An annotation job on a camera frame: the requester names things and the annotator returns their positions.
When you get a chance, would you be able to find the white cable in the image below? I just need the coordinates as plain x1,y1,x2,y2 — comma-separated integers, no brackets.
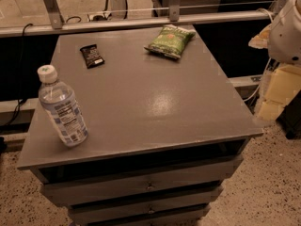
243,57,273,104

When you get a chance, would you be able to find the black snack packet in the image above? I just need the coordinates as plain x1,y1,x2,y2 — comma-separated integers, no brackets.
80,44,104,69

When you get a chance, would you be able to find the top cabinet drawer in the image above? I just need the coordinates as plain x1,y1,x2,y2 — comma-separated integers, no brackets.
41,154,243,206

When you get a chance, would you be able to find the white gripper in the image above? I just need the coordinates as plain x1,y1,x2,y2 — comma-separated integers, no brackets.
248,0,301,121

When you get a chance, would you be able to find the grey drawer cabinet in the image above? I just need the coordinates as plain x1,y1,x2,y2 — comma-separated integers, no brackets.
16,24,264,226

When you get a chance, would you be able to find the middle cabinet drawer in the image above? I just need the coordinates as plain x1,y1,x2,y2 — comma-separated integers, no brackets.
69,184,223,224

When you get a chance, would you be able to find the grey metal rail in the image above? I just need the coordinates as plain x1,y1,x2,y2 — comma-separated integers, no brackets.
0,0,275,38

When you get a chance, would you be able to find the bottom cabinet drawer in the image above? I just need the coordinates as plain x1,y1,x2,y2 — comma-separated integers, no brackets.
85,203,211,226

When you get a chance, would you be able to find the black cable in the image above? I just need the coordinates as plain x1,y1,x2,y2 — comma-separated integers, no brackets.
0,23,34,128

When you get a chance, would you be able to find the white power strip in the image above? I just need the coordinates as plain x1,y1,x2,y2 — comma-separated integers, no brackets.
87,12,111,22

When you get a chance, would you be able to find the green chip bag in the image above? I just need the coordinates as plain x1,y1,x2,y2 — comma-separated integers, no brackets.
145,24,196,59

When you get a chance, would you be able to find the cabinet drawer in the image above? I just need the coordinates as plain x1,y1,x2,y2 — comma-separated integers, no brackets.
69,184,223,224
41,154,243,206
85,203,211,226

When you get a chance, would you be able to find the clear plastic water bottle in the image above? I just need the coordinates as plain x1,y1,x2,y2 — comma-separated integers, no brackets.
37,65,87,147

